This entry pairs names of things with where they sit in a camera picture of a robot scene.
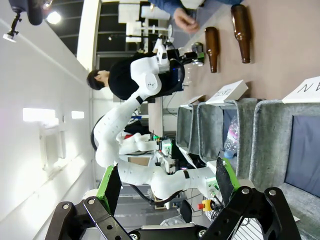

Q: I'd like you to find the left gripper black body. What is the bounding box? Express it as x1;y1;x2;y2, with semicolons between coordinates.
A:
166;48;187;63

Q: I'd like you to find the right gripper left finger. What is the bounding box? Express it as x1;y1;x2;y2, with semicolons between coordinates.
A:
43;163;134;240

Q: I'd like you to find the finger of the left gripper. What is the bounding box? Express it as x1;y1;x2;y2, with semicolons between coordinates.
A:
183;48;205;57
184;56;206;67

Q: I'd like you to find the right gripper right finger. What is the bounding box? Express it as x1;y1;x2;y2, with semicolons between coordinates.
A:
206;156;303;240

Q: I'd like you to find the brown glass bottle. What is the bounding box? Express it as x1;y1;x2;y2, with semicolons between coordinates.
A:
230;4;252;64
204;26;221;74

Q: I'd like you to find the person's right denim forearm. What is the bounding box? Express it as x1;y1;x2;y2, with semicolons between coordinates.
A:
149;0;183;12

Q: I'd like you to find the grey fabric plastic basket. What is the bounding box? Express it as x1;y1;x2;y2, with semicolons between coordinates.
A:
196;97;259;177

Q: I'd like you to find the grey fabric can basket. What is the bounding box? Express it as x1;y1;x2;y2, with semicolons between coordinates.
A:
249;99;320;227

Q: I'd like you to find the grey fabric bottle basket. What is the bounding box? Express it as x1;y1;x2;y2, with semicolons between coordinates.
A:
175;102;202;157

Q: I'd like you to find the person's right hand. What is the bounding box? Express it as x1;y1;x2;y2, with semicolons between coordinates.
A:
173;7;201;34

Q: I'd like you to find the yellow red emergency stop button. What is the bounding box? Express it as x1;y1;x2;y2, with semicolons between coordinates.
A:
198;199;216;212

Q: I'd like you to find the clear crushed plastic bottle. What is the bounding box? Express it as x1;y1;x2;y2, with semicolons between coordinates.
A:
223;116;239;159

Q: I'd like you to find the white folded card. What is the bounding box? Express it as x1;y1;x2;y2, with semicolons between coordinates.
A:
281;76;320;105
204;79;249;105

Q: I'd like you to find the bystander in black shirt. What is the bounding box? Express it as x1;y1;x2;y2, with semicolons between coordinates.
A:
86;56;161;101

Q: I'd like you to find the person in denim shirt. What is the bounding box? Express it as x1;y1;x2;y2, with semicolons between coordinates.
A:
206;0;245;7

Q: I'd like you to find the white ceiling vent unit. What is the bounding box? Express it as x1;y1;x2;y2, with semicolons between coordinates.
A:
38;121;68;172

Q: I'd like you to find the round ceiling spot light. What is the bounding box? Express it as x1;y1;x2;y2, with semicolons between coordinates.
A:
45;10;63;26

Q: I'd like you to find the black cylindrical fixture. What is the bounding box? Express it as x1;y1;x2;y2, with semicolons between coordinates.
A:
25;0;45;26

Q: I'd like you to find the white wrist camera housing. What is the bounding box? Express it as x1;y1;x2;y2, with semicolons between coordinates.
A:
154;37;173;74

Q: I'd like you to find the black camera on mount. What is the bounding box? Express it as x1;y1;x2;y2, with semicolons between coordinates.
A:
2;0;26;44

